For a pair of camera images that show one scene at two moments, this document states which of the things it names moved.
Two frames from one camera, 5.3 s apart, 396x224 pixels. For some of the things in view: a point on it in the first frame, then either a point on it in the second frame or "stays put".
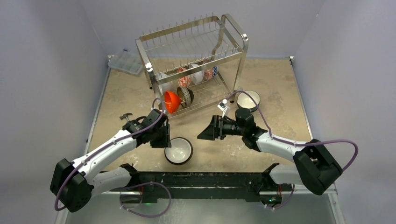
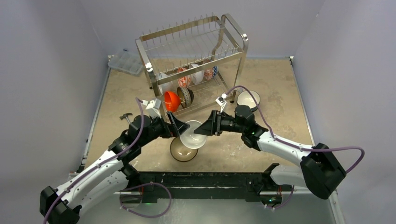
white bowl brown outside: (181, 152) → (190, 139)
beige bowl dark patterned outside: (186, 96) stays put
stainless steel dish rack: (194, 65) stays put
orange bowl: (172, 101) stays put
